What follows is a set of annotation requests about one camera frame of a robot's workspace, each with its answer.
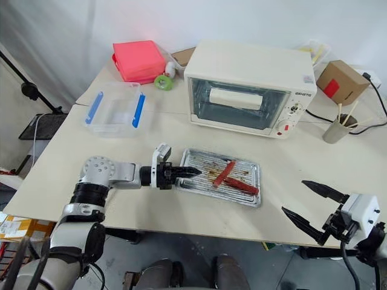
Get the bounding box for thin white cable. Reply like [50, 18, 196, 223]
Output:
[29, 114, 42, 170]

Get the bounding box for white power strip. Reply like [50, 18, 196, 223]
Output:
[353, 68, 383, 86]

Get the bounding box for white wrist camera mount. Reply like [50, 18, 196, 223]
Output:
[151, 142, 173, 189]
[340, 193, 382, 240]

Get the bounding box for clear blue-clipped plastic container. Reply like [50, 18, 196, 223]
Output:
[79, 81, 147, 138]

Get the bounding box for clear bag with yellow items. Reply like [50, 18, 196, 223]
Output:
[294, 39, 332, 72]

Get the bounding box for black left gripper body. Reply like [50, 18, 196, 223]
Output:
[156, 161, 180, 191]

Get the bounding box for black power cable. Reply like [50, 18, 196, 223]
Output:
[305, 71, 387, 135]

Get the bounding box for small white bottle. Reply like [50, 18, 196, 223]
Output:
[164, 61, 177, 80]

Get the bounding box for cream white toaster oven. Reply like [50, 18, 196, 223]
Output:
[183, 39, 318, 141]

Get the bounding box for grey cup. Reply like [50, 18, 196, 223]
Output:
[322, 112, 359, 145]

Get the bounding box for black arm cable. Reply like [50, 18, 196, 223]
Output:
[5, 235, 51, 290]
[339, 237, 364, 290]

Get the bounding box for glass toaster oven door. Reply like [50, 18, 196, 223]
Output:
[187, 76, 293, 131]

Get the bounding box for black light stand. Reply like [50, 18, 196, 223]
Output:
[0, 49, 69, 116]

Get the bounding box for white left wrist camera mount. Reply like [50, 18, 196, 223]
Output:
[151, 142, 173, 189]

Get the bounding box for green printed box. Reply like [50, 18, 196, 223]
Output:
[262, 241, 299, 253]

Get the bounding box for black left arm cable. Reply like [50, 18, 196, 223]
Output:
[5, 235, 51, 290]

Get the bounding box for silver ribbed baking tray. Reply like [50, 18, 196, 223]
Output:
[175, 147, 262, 208]

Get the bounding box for cardboard box with red label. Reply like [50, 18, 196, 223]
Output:
[315, 59, 371, 107]

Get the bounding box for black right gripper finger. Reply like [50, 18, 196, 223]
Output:
[281, 206, 330, 247]
[301, 180, 350, 204]

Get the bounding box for dark rounded shape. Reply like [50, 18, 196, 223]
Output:
[215, 254, 250, 290]
[140, 259, 184, 290]

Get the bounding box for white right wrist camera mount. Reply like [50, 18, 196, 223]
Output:
[340, 193, 382, 240]

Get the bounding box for short red sausage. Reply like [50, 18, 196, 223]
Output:
[213, 160, 237, 189]

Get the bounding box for long red sausage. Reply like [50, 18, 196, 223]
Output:
[224, 176, 260, 197]

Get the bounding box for yellow printed cardboard boxes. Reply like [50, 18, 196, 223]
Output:
[0, 212, 56, 243]

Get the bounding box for white red-marked timer knob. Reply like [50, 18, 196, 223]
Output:
[276, 120, 295, 138]

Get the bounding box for open brown cardboard box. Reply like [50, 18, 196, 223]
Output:
[170, 46, 197, 69]

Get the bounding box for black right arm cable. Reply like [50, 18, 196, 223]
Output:
[339, 237, 364, 290]

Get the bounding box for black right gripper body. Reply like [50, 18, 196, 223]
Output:
[321, 204, 359, 243]

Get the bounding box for black mesh shelf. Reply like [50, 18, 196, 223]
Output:
[18, 112, 69, 141]

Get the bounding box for green tape roll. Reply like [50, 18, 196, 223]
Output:
[154, 74, 175, 91]

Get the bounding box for pink lidded box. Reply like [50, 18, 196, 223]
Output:
[111, 39, 167, 86]

